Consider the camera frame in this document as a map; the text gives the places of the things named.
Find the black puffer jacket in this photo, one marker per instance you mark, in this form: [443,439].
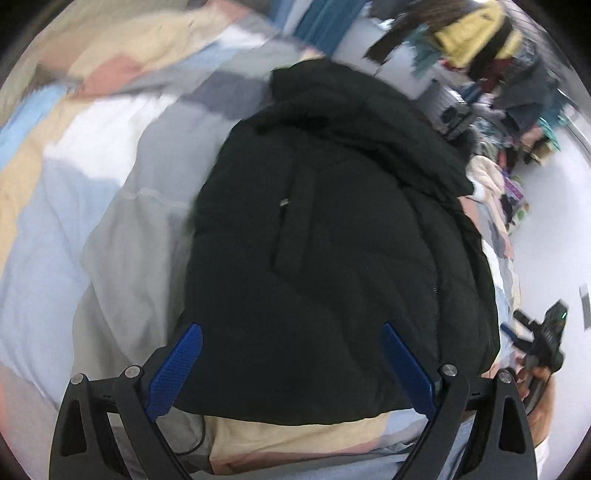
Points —
[341,258]

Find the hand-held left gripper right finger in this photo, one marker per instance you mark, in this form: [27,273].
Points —
[408,369]

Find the patchwork pastel bed blanket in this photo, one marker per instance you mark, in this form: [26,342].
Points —
[83,194]

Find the green clip sock hanger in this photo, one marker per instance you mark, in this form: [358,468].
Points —
[551,136]

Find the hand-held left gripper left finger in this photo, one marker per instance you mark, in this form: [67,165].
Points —
[175,369]

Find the pile of mixed clothes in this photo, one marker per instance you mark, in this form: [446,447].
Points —
[501,175]

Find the blue denim jacket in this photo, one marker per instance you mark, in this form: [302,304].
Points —
[531,92]

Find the brown plaid hanging coat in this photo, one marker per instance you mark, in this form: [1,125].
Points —
[401,32]

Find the silver suitcase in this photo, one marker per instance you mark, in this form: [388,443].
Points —
[455,113]

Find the grey wall plate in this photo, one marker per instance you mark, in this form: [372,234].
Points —
[585,307]

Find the blue curtain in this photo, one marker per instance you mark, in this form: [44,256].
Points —
[325,23]

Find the yellow fleece jacket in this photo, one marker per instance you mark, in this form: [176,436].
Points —
[471,32]

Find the person's right hand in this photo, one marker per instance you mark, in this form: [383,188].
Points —
[526,374]

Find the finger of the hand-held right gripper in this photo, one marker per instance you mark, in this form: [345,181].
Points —
[525,319]
[511,333]

